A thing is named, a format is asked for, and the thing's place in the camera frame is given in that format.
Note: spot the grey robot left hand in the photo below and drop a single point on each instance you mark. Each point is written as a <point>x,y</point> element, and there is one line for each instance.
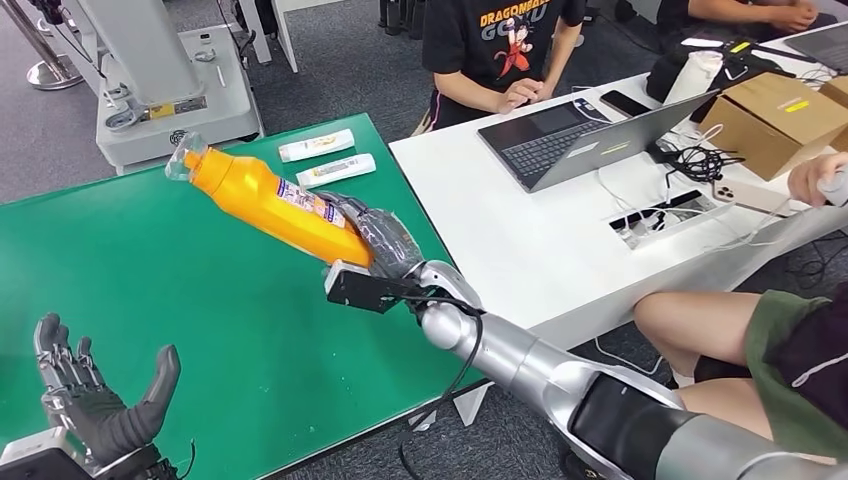
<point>106,417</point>

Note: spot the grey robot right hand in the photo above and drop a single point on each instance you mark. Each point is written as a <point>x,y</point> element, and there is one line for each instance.
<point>391,242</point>

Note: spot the orange detergent bottle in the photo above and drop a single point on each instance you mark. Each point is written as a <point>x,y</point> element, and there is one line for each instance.
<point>258,199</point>

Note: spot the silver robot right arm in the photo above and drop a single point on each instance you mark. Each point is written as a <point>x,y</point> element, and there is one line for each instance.
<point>530,364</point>

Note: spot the white bottle with barcode label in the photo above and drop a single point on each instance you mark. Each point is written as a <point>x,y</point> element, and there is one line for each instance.
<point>336,171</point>

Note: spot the white bottle with orange print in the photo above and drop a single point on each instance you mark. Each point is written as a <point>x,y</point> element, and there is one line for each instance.
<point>316,146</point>

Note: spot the grey open laptop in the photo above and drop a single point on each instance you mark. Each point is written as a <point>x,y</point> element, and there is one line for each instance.
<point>550,142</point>

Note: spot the person in black printed shirt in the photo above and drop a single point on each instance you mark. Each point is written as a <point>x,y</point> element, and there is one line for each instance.
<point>490,40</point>

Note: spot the white furniture leg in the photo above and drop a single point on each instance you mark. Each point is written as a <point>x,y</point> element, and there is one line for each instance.
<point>285,33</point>

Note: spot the white machine base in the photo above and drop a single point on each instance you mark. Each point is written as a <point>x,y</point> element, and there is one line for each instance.
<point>172,86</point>

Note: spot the black smartphone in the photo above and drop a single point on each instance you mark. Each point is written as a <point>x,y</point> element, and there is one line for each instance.
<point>624,103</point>

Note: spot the person in green shorts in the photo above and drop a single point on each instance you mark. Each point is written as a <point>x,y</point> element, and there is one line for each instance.
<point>696,331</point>

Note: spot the white paper roll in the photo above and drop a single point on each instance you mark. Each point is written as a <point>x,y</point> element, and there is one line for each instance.
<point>692,76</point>

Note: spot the beige smartphone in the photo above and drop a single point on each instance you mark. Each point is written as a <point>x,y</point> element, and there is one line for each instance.
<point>752,197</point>

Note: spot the black bag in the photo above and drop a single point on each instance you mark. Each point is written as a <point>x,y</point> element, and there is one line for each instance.
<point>742,69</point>

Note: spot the large cardboard box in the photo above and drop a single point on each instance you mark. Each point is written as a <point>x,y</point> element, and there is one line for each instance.
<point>768,122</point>

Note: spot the person with bare forearms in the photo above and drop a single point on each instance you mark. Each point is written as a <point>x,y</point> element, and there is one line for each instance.
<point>748,10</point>

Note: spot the grey handheld controller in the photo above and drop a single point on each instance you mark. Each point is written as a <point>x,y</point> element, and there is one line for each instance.
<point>836,189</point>

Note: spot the small cardboard box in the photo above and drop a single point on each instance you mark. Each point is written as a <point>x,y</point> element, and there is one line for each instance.
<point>838,89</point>

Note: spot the dark grey laptop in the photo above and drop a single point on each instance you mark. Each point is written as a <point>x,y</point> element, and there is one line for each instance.
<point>825,46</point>

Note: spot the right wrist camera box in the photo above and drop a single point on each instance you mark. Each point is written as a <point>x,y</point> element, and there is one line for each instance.
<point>364,291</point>

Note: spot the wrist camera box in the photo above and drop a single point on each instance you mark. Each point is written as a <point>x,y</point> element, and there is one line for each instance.
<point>364,291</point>
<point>40,457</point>

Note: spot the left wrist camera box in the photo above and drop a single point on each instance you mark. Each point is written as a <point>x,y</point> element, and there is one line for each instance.
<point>40,457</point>

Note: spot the chrome stanchion post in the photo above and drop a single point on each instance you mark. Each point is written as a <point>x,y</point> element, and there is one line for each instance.
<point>50,73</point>

